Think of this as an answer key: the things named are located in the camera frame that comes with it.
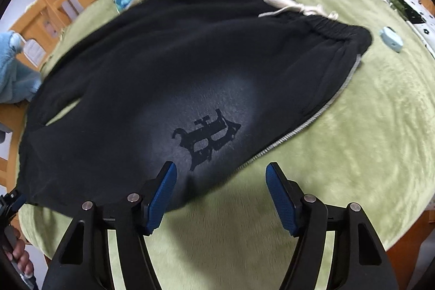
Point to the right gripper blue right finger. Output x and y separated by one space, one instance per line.
359 259

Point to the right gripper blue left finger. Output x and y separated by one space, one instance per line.
82 259

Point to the black sweatpants with white stripe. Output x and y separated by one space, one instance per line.
207 84

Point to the left hand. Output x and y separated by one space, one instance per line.
19 254

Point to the light blue fleece blanket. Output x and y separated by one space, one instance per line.
18 81

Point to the small light blue device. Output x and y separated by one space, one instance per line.
391 39

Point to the dark phone on cloth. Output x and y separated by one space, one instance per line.
406 11

